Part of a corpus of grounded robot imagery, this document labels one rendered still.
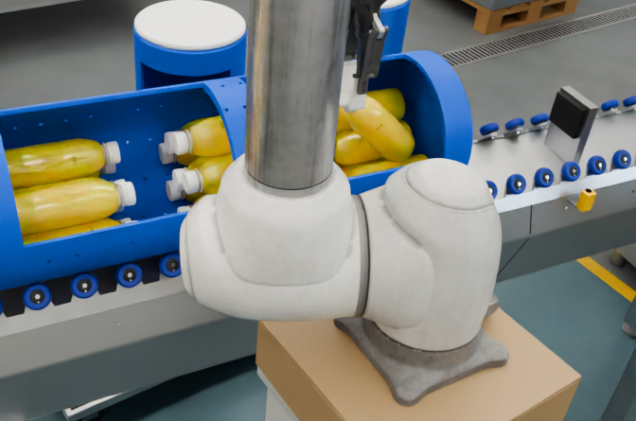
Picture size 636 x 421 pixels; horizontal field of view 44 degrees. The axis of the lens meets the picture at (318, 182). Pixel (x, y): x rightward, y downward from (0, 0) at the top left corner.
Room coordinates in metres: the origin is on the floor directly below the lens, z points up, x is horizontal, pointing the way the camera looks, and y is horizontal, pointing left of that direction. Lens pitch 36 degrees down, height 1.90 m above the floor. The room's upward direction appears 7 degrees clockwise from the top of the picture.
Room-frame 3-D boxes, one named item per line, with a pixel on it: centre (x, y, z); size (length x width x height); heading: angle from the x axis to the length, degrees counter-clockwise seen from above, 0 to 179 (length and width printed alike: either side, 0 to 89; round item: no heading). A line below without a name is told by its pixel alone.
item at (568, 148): (1.56, -0.55, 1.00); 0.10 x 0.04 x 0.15; 29
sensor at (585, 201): (1.42, -0.57, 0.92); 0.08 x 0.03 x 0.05; 29
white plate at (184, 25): (1.82, 0.37, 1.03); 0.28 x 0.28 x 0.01
